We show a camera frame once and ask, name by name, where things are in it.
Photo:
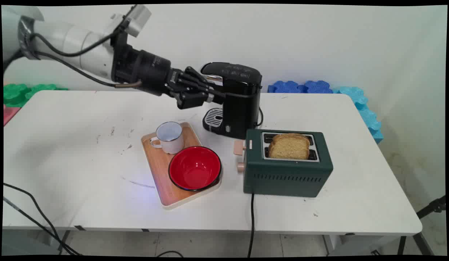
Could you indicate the blue foam mat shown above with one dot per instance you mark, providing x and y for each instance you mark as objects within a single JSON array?
[{"x": 300, "y": 87}]

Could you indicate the black tripod leg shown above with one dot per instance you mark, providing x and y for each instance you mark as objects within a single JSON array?
[{"x": 422, "y": 224}]

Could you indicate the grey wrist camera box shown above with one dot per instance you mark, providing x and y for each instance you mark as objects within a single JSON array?
[{"x": 134, "y": 21}]

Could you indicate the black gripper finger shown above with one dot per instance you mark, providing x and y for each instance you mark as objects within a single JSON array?
[
  {"x": 192, "y": 98},
  {"x": 196, "y": 77}
]

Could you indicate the cyan foam mat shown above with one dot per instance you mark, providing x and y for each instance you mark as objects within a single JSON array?
[{"x": 365, "y": 112}]

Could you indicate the green foam mat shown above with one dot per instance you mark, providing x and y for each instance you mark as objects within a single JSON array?
[{"x": 25, "y": 92}]

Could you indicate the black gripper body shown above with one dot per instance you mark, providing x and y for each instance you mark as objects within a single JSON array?
[{"x": 146, "y": 70}]

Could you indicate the wooden serving tray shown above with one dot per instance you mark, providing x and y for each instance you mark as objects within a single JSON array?
[{"x": 162, "y": 170}]

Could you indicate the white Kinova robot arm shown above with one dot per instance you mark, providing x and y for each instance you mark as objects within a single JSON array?
[{"x": 79, "y": 45}]

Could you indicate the red bowl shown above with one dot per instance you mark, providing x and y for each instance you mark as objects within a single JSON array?
[{"x": 194, "y": 168}]

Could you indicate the toasted bread slice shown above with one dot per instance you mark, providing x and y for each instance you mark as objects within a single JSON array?
[{"x": 289, "y": 146}]

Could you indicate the pink foam mat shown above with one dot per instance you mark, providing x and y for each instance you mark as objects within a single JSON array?
[{"x": 8, "y": 114}]

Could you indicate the black coffee machine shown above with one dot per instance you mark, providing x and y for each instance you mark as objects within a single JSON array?
[{"x": 236, "y": 99}]

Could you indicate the dark green toaster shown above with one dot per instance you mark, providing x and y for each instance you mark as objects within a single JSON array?
[{"x": 286, "y": 174}]

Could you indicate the white enamel mug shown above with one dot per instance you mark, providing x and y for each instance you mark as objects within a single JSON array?
[{"x": 169, "y": 137}]

